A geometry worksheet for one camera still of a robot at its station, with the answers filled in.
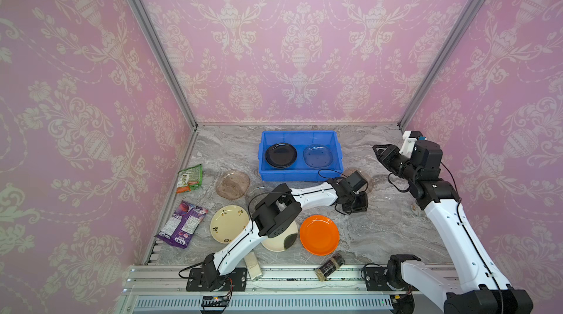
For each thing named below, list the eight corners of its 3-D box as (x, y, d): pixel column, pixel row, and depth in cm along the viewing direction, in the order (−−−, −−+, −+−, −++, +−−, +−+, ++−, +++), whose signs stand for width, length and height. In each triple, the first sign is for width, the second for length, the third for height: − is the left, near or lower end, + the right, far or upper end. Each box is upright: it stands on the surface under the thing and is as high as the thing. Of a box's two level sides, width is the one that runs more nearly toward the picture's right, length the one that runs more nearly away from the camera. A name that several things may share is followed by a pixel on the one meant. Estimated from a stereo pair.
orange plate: (300, 255, 81) (300, 254, 79) (298, 216, 90) (299, 214, 89) (341, 255, 81) (342, 254, 79) (335, 216, 90) (336, 214, 89)
